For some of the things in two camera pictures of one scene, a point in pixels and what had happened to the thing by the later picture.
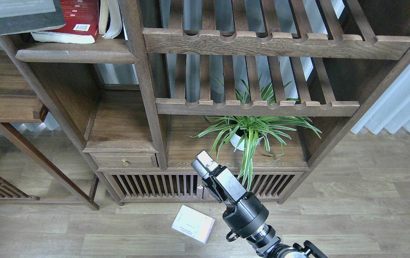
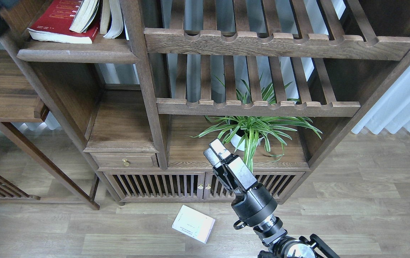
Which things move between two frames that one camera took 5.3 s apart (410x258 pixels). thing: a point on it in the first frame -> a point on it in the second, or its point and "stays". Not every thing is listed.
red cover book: [81, 18] stays
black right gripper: [245, 212] -> [252, 201]
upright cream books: [110, 22] stays
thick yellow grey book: [0, 17] -> [86, 14]
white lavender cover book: [193, 223] stays
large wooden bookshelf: [263, 91] stays
